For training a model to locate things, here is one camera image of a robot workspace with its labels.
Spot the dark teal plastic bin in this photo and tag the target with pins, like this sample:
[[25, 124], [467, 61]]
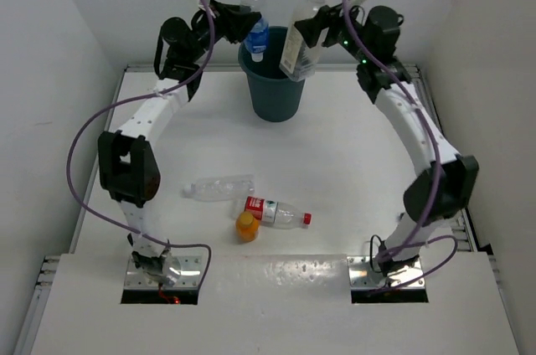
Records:
[[274, 97]]

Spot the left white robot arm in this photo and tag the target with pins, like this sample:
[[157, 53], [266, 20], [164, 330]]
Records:
[[127, 165]]

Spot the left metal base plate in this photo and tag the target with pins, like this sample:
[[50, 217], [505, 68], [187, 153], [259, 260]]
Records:
[[177, 272]]

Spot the clear unlabelled plastic bottle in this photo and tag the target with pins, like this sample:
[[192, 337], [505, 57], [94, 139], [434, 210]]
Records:
[[216, 189]]

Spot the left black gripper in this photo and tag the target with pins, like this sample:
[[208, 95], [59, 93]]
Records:
[[243, 19]]

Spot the large square clear bottle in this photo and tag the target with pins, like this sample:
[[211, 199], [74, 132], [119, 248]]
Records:
[[298, 60]]

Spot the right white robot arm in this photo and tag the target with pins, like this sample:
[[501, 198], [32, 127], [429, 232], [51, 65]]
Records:
[[444, 179]]

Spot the red label clear bottle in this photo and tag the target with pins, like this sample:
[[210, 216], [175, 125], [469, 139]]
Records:
[[275, 214]]

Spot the orange juice bottle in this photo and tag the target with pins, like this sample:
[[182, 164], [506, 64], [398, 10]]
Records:
[[247, 226]]

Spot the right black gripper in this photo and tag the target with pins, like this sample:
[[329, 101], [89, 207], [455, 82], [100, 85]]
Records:
[[312, 28]]

